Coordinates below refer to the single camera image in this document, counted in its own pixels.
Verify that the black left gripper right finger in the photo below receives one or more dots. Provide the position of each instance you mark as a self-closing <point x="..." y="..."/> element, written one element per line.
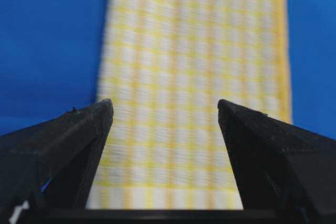
<point x="278" y="166"/>

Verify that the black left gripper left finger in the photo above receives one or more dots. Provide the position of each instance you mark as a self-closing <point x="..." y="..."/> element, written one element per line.
<point x="53" y="164"/>

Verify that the yellow checked towel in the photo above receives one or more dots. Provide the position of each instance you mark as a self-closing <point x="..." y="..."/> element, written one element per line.
<point x="165" y="65"/>

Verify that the blue table cloth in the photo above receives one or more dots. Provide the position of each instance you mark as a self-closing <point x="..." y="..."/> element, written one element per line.
<point x="51" y="53"/>

